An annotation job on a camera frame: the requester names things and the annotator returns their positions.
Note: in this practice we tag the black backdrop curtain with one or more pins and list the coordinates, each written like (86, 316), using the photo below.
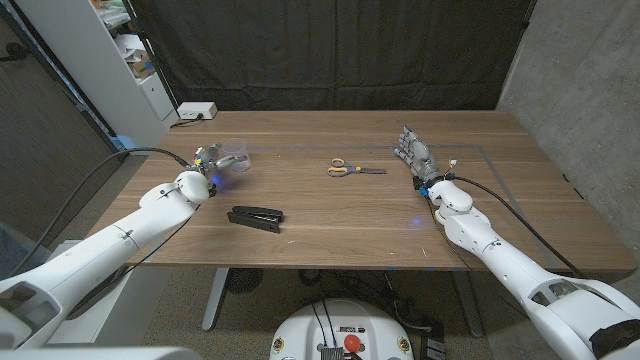
(330, 50)

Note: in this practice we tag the white shelf cabinet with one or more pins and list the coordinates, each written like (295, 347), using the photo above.
(100, 65)

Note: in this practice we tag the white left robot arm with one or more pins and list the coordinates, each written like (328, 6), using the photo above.
(110, 240)

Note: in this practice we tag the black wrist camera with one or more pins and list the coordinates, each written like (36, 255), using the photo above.
(212, 189)
(419, 183)

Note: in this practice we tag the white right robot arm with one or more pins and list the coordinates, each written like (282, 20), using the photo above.
(505, 257)

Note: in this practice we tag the round black floor fan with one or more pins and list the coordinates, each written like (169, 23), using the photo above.
(243, 280)

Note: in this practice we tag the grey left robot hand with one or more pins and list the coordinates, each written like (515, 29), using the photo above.
(210, 159)

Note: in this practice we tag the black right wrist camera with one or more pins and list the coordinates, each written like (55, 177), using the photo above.
(419, 183)

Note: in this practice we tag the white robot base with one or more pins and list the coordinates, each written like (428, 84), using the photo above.
(340, 325)

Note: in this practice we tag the black power adapter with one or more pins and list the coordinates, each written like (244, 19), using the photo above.
(433, 347)

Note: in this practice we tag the grey table leg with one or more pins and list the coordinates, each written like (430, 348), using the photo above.
(469, 305)
(215, 300)

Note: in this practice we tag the red emergency stop button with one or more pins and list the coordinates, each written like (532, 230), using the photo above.
(352, 342)

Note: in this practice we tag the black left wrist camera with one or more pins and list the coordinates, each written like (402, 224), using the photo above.
(212, 189)

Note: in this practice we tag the cardboard box with blue tape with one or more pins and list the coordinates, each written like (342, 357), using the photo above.
(141, 65)

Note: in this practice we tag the person leg in jeans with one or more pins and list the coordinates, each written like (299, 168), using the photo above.
(10, 250)

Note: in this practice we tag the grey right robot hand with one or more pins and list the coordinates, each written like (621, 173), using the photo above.
(420, 156)

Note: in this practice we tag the white power strip box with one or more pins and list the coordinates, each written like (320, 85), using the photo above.
(196, 110)

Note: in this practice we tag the clear plastic measuring cup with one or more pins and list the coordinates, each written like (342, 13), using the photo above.
(239, 150)

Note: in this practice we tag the black stapler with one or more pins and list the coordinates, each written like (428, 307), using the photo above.
(256, 218)

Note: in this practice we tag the white robot torso shell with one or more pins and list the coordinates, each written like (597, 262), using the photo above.
(100, 354)

